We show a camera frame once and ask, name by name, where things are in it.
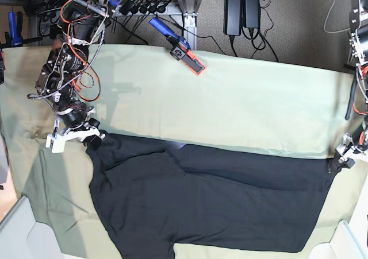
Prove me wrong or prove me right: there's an aluminium frame post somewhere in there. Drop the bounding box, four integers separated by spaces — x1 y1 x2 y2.
177 0 202 51

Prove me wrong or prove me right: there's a left black power adapter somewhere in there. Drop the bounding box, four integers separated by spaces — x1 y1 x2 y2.
224 0 242 36

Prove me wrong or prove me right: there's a white bin at right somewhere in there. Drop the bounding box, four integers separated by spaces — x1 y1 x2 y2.
308 221 367 259

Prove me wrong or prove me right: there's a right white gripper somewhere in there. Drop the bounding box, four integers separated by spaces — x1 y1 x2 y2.
59 108 107 150

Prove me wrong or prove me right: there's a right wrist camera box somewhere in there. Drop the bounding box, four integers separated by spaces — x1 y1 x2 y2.
45 133 66 153

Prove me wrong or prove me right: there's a light green table cloth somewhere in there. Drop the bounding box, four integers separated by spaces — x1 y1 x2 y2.
1 45 363 258

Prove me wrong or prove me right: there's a right black power adapter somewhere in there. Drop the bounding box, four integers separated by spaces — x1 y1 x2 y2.
243 0 260 29

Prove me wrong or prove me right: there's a white grey cable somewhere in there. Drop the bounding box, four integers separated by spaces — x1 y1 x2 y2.
309 0 356 33

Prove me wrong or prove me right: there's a white bin at left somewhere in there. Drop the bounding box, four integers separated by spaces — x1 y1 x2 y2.
1 196 64 259

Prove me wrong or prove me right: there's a black T-shirt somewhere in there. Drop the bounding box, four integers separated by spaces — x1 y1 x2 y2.
86 134 335 258

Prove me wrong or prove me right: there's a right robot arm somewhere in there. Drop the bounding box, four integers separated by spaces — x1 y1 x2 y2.
27 0 122 153

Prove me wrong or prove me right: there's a black power adapter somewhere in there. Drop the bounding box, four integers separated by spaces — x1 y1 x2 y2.
224 0 242 36
243 0 260 29

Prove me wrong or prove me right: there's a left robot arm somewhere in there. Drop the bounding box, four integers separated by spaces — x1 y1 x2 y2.
328 0 367 173

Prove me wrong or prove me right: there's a blue orange bar clamp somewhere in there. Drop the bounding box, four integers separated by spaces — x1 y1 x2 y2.
149 17 206 76

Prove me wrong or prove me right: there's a blue clamp at left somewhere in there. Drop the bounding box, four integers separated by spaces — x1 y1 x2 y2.
1 11 43 49

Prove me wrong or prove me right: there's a white power strip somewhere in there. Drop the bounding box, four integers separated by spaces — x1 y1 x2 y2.
114 0 169 17

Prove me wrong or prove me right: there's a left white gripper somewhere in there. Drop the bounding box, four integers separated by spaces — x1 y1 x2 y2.
328 132 367 173

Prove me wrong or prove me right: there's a white bin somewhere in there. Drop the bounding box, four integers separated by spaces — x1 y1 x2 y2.
308 221 367 259
1 196 64 259

